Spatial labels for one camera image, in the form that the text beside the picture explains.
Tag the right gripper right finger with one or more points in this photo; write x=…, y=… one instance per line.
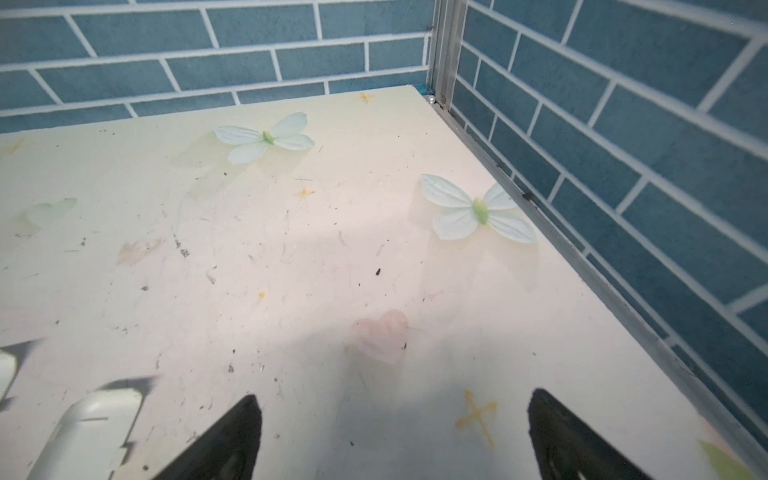
x=567, y=448

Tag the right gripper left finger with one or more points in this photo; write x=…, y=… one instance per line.
x=227, y=450

